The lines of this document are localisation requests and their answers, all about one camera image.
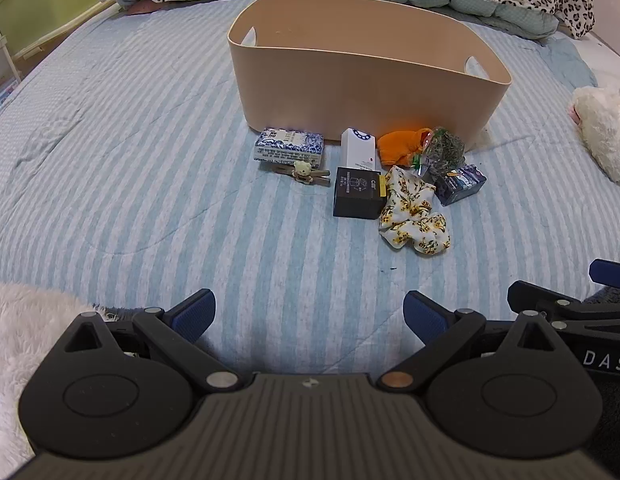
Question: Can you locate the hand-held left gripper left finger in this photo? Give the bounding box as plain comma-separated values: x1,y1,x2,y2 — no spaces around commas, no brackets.
64,288,242,394

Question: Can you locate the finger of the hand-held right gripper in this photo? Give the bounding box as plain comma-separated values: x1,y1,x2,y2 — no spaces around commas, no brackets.
588,259,620,287
507,281,620,322

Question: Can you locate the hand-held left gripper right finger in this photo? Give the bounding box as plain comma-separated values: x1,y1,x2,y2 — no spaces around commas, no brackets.
381,290,567,394

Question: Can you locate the yellow floral scrunchie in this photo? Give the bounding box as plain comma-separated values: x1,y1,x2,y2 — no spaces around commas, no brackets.
378,165,451,255

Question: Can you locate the blue striped bed sheet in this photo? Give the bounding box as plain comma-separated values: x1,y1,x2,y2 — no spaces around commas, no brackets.
0,0,620,376

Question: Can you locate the dark blue small packet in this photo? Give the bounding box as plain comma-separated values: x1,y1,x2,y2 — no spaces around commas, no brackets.
434,164,488,207

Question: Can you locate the black box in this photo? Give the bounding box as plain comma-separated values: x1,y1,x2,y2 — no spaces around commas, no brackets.
333,166,388,220

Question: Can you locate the white plush toy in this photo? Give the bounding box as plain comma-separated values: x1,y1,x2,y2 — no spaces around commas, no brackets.
568,86,620,184

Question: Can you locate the clear bag of green herbs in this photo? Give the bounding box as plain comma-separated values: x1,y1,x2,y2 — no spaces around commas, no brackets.
411,126,467,184

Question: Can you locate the orange cloth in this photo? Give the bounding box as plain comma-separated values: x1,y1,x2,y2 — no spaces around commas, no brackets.
377,127,433,167

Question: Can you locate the white fluffy rug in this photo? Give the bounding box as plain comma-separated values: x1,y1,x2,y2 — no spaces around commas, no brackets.
0,282,122,478

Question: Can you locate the bear hair clip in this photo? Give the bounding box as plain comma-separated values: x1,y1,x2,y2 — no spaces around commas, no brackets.
276,161,333,186

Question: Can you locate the blue white patterned box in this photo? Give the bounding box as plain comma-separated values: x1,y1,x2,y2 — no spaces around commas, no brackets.
253,128,326,170

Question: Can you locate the beige storage basket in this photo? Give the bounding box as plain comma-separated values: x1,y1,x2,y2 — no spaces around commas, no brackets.
226,0,513,153

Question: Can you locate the white shelf rack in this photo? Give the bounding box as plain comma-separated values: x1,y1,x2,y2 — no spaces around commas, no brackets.
0,30,22,117

